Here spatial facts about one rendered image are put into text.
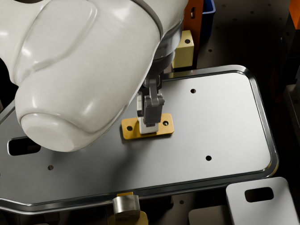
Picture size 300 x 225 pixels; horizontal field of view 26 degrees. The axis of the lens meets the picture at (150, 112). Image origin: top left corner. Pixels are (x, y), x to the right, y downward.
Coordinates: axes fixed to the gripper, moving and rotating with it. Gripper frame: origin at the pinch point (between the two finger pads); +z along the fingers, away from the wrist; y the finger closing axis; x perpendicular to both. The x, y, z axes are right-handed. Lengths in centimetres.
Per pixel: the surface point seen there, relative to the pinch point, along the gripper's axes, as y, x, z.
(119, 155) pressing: 4.2, -5.3, 4.6
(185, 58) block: -10.7, 8.1, 1.4
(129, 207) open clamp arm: 18.2, -5.4, -7.1
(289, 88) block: -3.8, 25.2, 4.5
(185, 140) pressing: 3.3, 5.6, 4.6
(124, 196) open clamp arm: 16.7, -5.9, -7.4
